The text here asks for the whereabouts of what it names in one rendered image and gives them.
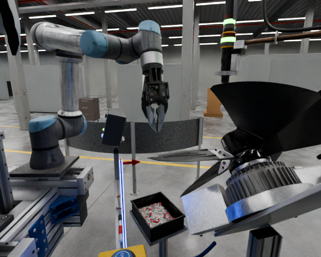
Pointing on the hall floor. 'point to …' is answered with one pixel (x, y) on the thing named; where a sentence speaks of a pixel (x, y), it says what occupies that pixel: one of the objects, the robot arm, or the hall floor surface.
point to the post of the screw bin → (163, 248)
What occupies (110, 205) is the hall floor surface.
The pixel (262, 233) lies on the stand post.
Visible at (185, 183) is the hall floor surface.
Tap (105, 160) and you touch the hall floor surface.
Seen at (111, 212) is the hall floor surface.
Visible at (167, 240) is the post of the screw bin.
